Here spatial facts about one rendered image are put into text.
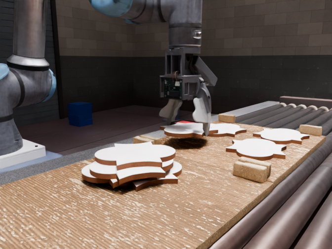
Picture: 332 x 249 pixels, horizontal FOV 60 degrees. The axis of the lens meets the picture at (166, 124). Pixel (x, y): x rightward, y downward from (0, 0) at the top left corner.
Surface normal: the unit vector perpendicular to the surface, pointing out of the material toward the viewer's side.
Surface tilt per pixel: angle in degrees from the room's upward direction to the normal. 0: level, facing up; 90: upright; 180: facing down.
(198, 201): 0
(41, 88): 102
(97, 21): 90
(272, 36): 90
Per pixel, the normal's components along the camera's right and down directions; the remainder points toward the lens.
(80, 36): 0.82, 0.12
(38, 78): 0.82, 0.32
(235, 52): -0.57, 0.18
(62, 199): 0.00, -0.98
